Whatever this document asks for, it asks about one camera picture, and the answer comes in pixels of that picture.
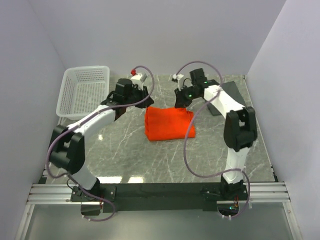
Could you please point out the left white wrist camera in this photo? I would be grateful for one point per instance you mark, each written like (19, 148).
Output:
(138, 78)

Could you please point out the aluminium rail frame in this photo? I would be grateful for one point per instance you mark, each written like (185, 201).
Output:
(121, 153)

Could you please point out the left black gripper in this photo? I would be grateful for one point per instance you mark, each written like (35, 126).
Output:
(143, 92)

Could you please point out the folded dark grey t shirt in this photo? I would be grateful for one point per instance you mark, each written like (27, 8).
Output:
(232, 90)

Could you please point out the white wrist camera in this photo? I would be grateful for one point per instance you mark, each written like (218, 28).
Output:
(138, 78)
(179, 79)

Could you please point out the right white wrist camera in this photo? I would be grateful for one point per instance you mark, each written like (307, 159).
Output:
(179, 79)

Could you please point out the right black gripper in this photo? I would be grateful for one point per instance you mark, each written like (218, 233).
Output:
(181, 102)

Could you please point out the white perforated plastic basket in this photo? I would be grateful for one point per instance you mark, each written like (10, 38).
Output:
(82, 90)

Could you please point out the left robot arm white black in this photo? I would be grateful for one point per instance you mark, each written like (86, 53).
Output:
(67, 144)

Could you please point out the black base crossbar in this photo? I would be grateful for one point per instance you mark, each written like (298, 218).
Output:
(170, 196)

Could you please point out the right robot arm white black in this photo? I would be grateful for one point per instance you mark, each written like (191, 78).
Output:
(240, 127)

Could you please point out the orange t shirt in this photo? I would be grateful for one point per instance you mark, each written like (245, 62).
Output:
(164, 124)

